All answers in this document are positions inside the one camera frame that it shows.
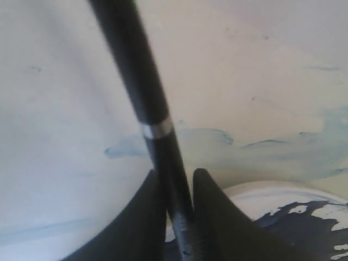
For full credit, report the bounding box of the white square paint plate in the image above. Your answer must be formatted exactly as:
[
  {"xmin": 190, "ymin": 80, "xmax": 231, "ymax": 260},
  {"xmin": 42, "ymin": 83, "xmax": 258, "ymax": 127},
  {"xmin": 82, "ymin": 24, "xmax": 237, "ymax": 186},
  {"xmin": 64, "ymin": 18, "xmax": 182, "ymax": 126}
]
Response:
[{"xmin": 165, "ymin": 181, "xmax": 348, "ymax": 261}]

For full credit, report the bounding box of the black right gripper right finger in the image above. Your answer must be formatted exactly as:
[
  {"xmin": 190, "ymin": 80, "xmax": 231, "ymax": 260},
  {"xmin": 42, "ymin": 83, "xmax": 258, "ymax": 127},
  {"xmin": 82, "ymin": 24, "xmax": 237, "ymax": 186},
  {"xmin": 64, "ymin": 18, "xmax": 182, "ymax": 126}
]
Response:
[{"xmin": 193, "ymin": 169, "xmax": 307, "ymax": 260}]

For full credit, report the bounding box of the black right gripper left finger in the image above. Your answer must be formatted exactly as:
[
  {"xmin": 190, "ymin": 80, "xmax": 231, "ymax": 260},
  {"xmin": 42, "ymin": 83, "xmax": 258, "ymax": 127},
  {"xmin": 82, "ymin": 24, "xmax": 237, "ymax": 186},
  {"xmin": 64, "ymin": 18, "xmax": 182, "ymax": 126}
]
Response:
[{"xmin": 64, "ymin": 170, "xmax": 166, "ymax": 261}]

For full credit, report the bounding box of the black paintbrush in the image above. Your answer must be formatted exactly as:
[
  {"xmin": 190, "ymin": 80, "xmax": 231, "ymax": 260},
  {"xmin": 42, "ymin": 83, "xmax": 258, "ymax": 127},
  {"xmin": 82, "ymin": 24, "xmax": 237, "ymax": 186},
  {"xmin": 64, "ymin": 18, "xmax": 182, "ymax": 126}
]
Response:
[{"xmin": 89, "ymin": 1, "xmax": 203, "ymax": 260}]

